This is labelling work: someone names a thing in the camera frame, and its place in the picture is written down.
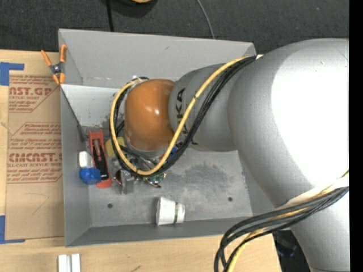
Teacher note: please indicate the red and black stapler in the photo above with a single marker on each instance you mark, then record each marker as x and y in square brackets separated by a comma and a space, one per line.
[96, 140]

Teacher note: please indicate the yellow sponge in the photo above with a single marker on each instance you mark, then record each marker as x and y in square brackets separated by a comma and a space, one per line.
[110, 147]

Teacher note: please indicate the brown cardboard board red print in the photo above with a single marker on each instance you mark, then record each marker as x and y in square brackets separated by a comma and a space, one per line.
[34, 197]

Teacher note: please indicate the grey metal bin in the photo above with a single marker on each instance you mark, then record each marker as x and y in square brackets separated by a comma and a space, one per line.
[198, 180]

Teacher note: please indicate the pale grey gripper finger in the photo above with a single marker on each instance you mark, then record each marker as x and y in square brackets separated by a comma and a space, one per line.
[124, 183]
[130, 183]

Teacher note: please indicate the white paper cup green stripe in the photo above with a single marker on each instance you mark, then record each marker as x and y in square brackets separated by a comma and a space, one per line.
[168, 212]

